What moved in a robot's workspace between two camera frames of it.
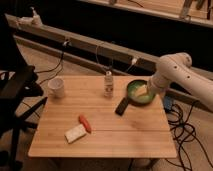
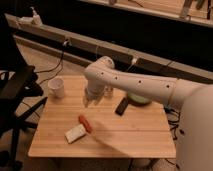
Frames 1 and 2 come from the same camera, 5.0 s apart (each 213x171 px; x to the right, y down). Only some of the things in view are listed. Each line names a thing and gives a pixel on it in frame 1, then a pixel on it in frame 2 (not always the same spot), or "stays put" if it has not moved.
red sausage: [84, 122] stays put
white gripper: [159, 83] to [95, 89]
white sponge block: [75, 134] stays put
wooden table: [83, 123] stays put
